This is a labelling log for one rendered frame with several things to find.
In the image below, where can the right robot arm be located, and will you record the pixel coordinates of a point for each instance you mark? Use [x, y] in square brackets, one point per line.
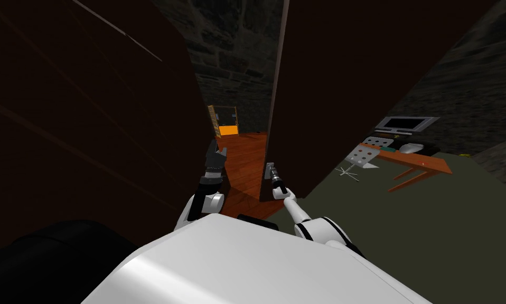
[316, 228]

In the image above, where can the white perforated chair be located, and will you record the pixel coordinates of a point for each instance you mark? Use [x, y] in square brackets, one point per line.
[363, 155]

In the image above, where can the dark brown door leaf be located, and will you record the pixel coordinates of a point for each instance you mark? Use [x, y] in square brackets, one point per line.
[354, 76]

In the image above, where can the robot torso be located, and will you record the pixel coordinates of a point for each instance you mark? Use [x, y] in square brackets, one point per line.
[244, 266]

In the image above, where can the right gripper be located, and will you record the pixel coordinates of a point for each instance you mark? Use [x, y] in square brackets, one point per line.
[275, 174]

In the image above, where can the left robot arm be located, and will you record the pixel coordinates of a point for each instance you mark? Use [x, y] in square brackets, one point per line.
[46, 261]

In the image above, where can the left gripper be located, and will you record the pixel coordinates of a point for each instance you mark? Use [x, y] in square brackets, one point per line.
[214, 163]

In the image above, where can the yellow orange shelf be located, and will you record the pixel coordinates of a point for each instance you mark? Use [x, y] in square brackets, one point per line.
[227, 124]

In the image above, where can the orange wooden desk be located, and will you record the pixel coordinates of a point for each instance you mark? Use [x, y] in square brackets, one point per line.
[418, 162]

